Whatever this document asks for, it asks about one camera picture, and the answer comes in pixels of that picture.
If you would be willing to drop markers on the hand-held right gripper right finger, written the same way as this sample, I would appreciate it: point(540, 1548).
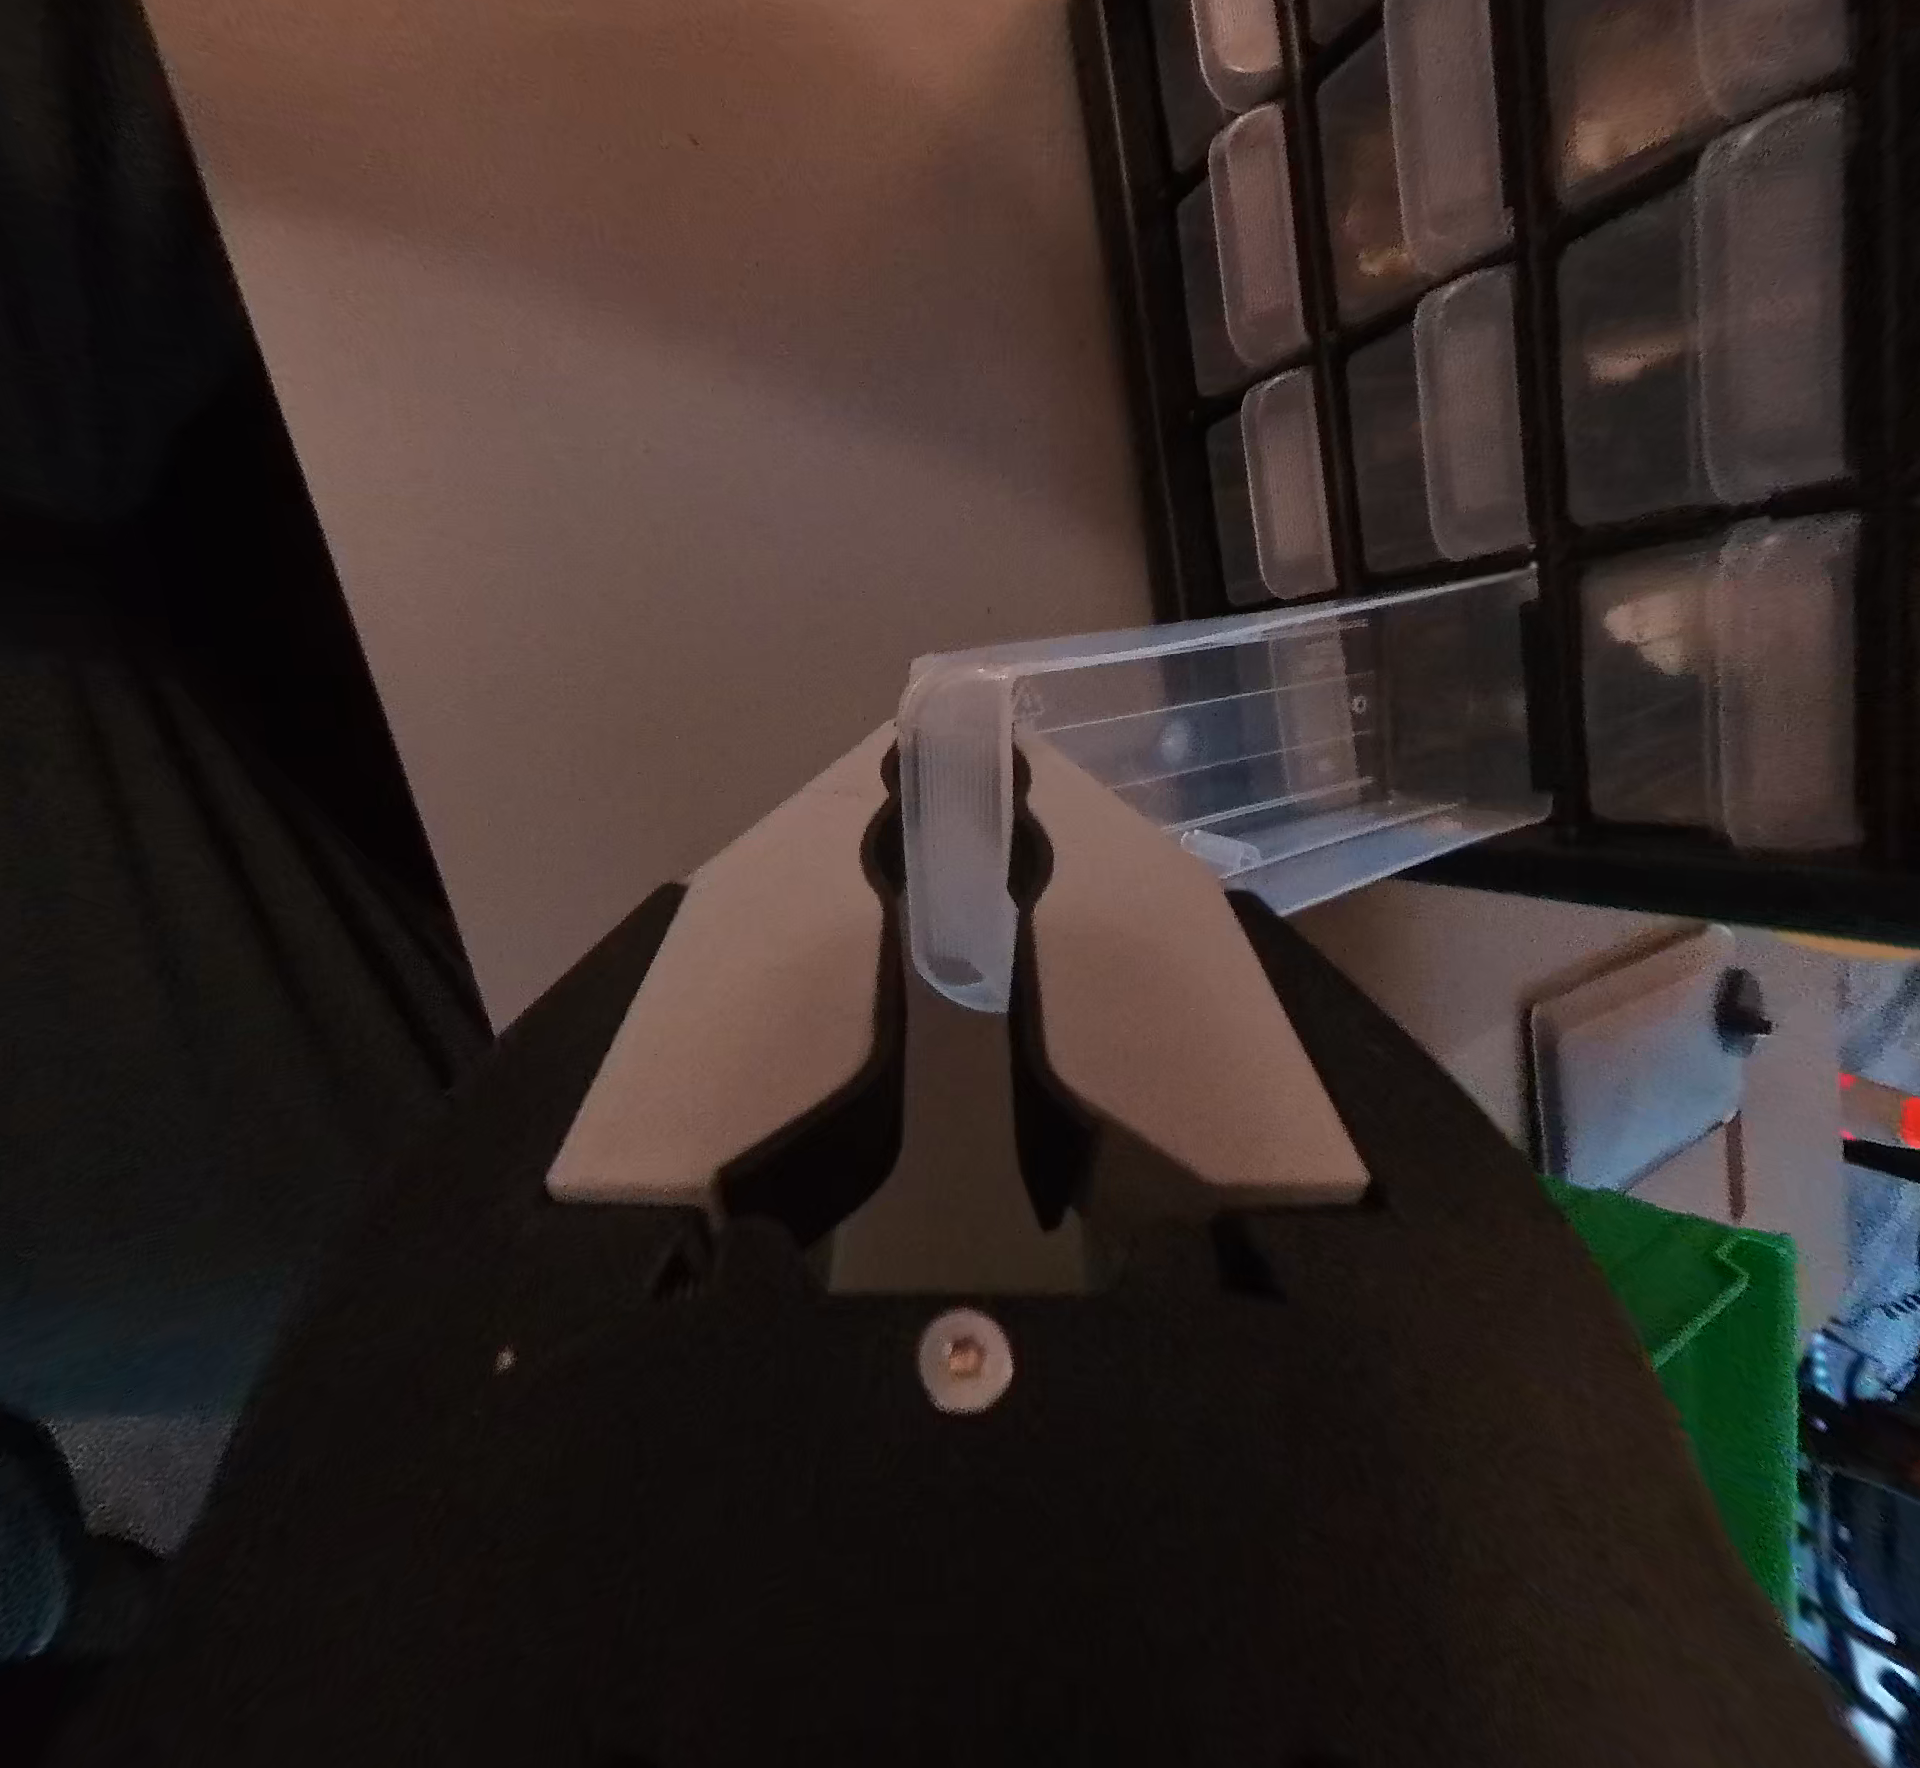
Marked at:
point(1200, 1050)

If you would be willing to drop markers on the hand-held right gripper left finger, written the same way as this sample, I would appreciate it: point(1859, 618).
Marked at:
point(703, 1050)

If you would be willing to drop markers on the clear plastic drawer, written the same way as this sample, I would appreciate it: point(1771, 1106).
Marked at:
point(1200, 734)

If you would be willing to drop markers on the green plastic bin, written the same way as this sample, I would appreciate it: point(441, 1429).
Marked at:
point(1679, 1347)

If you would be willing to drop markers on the black drawer cabinet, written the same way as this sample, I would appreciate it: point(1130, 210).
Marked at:
point(1534, 299)

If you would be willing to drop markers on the bank of clear drawers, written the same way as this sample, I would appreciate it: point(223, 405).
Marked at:
point(1754, 299)

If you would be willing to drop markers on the grey desk hatch cover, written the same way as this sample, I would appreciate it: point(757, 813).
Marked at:
point(1633, 1064)

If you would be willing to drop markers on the round black disc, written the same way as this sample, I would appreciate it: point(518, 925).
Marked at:
point(1741, 1011)

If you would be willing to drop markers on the dark cloth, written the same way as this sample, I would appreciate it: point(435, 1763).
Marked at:
point(150, 747)

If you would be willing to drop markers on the orange red object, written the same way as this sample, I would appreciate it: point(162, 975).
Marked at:
point(1909, 1122)

